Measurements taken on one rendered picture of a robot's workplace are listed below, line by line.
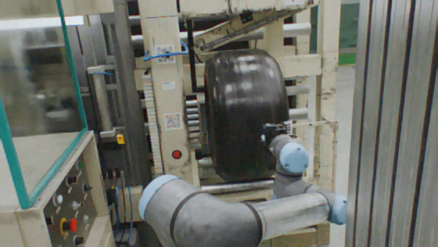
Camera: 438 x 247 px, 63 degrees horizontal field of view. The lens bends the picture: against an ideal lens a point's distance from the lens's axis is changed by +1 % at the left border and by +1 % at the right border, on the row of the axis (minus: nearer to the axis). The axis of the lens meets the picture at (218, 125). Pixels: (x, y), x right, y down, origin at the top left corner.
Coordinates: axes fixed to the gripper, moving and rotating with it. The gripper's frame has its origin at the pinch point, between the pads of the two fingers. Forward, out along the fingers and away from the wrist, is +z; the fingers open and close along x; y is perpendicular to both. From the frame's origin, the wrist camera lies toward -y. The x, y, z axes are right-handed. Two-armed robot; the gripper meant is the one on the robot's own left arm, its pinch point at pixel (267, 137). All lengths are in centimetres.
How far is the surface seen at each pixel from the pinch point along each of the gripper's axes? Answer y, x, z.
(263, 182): -28.0, -2.6, 25.6
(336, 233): -110, -73, 111
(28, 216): -2, 67, -42
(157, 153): -11, 43, 32
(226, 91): 16.6, 12.3, 12.6
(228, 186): -28.0, 13.1, 25.6
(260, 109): 8.9, 0.2, 9.0
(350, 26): 60, -463, 915
